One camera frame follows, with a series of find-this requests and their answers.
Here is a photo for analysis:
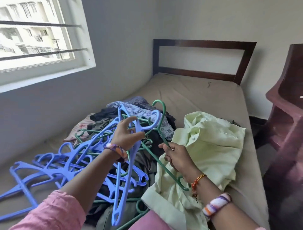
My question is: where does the person's right hand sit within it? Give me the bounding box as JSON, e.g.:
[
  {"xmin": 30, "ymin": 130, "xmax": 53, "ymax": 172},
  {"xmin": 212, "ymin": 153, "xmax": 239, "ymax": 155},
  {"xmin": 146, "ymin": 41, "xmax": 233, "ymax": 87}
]
[{"xmin": 158, "ymin": 141, "xmax": 202, "ymax": 184}]

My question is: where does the person's left hand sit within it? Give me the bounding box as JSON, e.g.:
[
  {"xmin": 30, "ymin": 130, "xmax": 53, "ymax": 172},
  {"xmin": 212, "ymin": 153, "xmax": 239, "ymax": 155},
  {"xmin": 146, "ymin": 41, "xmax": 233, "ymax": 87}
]
[{"xmin": 110, "ymin": 116, "xmax": 146, "ymax": 151}]

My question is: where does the green plastic hanger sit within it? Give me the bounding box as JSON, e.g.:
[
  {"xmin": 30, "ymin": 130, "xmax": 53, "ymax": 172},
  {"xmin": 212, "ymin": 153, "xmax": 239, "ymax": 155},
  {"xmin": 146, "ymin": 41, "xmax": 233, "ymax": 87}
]
[{"xmin": 137, "ymin": 99, "xmax": 190, "ymax": 191}]

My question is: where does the blue floral patterned garment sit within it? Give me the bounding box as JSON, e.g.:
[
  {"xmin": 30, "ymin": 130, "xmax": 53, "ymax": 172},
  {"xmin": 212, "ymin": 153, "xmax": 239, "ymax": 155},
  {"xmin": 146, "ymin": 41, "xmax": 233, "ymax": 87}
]
[{"xmin": 106, "ymin": 100, "xmax": 176, "ymax": 140}]

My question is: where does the light yellow shirt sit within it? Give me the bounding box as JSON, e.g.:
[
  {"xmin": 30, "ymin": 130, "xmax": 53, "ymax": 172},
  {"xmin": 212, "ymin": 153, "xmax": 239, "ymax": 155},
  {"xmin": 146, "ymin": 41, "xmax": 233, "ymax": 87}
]
[{"xmin": 141, "ymin": 111, "xmax": 247, "ymax": 230}]

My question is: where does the blue striped shirt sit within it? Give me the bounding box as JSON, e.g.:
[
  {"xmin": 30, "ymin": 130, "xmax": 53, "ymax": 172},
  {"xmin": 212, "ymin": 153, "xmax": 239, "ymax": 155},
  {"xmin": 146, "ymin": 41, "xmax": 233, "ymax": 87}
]
[{"xmin": 124, "ymin": 96, "xmax": 152, "ymax": 107}]

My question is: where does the pink floral striped garment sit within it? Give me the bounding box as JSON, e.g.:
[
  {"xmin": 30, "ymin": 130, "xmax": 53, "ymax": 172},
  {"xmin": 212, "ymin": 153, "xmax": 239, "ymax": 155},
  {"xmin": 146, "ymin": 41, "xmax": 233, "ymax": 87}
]
[{"xmin": 64, "ymin": 113, "xmax": 95, "ymax": 143}]

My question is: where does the blue plastic hanger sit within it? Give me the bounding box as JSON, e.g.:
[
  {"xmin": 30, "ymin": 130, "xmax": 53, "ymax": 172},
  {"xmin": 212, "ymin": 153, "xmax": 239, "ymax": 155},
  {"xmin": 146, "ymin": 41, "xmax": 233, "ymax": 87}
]
[{"xmin": 110, "ymin": 102, "xmax": 163, "ymax": 227}]

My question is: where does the pile of blue hangers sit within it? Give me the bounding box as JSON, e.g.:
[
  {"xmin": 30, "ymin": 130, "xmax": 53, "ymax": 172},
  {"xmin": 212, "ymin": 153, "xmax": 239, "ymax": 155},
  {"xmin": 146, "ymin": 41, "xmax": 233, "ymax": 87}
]
[{"xmin": 0, "ymin": 118, "xmax": 150, "ymax": 221}]

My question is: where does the olive green button shirt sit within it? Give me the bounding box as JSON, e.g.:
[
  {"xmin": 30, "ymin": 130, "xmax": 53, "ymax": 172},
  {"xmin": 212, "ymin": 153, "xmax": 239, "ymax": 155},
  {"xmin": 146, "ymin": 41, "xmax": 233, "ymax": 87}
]
[{"xmin": 85, "ymin": 161, "xmax": 157, "ymax": 230}]

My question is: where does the person's left forearm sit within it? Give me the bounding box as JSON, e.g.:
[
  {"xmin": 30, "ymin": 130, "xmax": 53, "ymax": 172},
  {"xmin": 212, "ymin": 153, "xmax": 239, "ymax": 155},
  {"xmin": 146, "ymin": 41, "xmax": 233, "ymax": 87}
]
[{"xmin": 59, "ymin": 144, "xmax": 124, "ymax": 214}]

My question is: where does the person's right forearm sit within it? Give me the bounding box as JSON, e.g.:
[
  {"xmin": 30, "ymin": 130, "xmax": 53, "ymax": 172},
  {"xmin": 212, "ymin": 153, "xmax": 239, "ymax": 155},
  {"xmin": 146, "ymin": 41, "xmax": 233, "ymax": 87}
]
[{"xmin": 189, "ymin": 175, "xmax": 256, "ymax": 230}]

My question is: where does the dark wooden bed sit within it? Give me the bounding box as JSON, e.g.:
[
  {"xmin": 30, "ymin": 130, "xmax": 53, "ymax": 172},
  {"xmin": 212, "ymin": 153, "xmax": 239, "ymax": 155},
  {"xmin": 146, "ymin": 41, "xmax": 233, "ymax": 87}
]
[{"xmin": 0, "ymin": 39, "xmax": 270, "ymax": 230}]

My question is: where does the striped orange purple bangle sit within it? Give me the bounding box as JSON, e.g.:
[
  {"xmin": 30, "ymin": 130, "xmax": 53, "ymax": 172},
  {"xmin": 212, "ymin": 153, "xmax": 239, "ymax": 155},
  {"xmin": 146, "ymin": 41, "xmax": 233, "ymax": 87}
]
[{"xmin": 103, "ymin": 142, "xmax": 128, "ymax": 160}]

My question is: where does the striped white purple bangle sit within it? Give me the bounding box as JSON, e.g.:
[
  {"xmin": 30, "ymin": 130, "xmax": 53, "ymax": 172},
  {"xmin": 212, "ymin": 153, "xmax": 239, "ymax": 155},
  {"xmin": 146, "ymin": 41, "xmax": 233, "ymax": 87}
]
[{"xmin": 202, "ymin": 192, "xmax": 233, "ymax": 219}]

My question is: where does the white framed window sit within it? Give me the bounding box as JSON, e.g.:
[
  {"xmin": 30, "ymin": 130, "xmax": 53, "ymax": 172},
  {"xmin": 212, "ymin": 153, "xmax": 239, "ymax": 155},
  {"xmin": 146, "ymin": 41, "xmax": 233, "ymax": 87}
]
[{"xmin": 0, "ymin": 0, "xmax": 96, "ymax": 94}]

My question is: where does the maroon plastic chair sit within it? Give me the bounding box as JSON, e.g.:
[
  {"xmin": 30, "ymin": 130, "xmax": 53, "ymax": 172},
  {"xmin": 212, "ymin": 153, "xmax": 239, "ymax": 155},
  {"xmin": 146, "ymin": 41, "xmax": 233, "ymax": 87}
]
[{"xmin": 253, "ymin": 44, "xmax": 303, "ymax": 230}]

